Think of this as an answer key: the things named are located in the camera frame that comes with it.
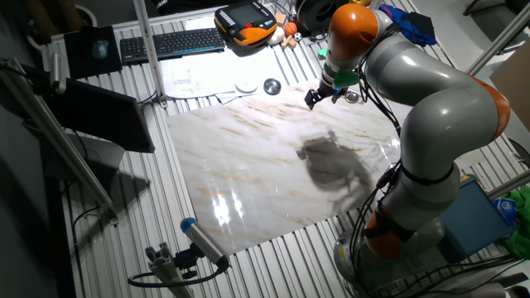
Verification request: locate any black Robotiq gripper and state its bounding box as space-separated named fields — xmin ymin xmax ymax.
xmin=304 ymin=80 xmax=347 ymax=111

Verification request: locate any round steel dish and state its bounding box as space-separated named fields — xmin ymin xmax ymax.
xmin=263 ymin=77 xmax=282 ymax=96

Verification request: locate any printed white paper sheet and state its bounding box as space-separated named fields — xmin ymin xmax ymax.
xmin=160 ymin=56 xmax=234 ymax=100
xmin=214 ymin=48 xmax=292 ymax=105

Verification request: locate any white egg shaped ball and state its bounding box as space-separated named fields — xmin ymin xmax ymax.
xmin=266 ymin=26 xmax=287 ymax=47

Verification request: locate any white ceramic saucer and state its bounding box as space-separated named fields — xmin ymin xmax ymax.
xmin=234 ymin=79 xmax=259 ymax=95

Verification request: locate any black filament spool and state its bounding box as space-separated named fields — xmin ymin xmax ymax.
xmin=295 ymin=0 xmax=351 ymax=35

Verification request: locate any glossy marble pattern sheet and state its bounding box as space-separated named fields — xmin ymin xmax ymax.
xmin=165 ymin=77 xmax=486 ymax=256

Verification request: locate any orange black teach pendant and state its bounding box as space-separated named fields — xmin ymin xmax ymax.
xmin=214 ymin=0 xmax=279 ymax=48

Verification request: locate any blue cloth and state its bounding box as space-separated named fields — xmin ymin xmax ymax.
xmin=378 ymin=3 xmax=438 ymax=47

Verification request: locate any black computer keyboard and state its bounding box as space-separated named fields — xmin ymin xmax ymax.
xmin=119 ymin=27 xmax=227 ymax=66

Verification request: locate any brown cardboard panel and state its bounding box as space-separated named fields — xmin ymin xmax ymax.
xmin=489 ymin=50 xmax=530 ymax=134

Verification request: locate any blue plastic box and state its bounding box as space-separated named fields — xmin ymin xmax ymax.
xmin=437 ymin=176 xmax=515 ymax=265

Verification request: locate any blue printed bag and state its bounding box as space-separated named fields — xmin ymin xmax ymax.
xmin=492 ymin=195 xmax=519 ymax=225

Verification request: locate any black flat monitor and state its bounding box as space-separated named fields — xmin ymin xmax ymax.
xmin=44 ymin=77 xmax=157 ymax=155

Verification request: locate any grey computer mouse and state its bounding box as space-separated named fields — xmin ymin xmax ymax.
xmin=91 ymin=39 xmax=110 ymax=60

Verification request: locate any grey monitor stand base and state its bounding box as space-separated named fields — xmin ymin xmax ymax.
xmin=65 ymin=132 xmax=127 ymax=180

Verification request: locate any green cloth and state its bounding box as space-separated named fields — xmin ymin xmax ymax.
xmin=502 ymin=186 xmax=530 ymax=261

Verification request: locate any black mouse pad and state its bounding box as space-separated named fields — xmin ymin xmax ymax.
xmin=63 ymin=25 xmax=124 ymax=80

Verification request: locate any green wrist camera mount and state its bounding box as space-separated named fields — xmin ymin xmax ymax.
xmin=317 ymin=48 xmax=360 ymax=89

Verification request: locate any aluminium frame post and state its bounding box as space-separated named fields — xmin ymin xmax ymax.
xmin=485 ymin=168 xmax=530 ymax=200
xmin=132 ymin=0 xmax=169 ymax=110
xmin=466 ymin=1 xmax=530 ymax=76

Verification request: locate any grey camera with blue cap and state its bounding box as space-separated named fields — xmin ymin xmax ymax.
xmin=179 ymin=216 xmax=231 ymax=271

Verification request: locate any short aluminium profile mount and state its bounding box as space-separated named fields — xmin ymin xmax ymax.
xmin=144 ymin=241 xmax=195 ymax=298

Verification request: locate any black camera cable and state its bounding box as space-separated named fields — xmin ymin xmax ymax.
xmin=127 ymin=264 xmax=227 ymax=289

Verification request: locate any slanted aluminium camera stand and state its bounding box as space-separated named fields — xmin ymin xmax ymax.
xmin=0 ymin=56 xmax=120 ymax=227

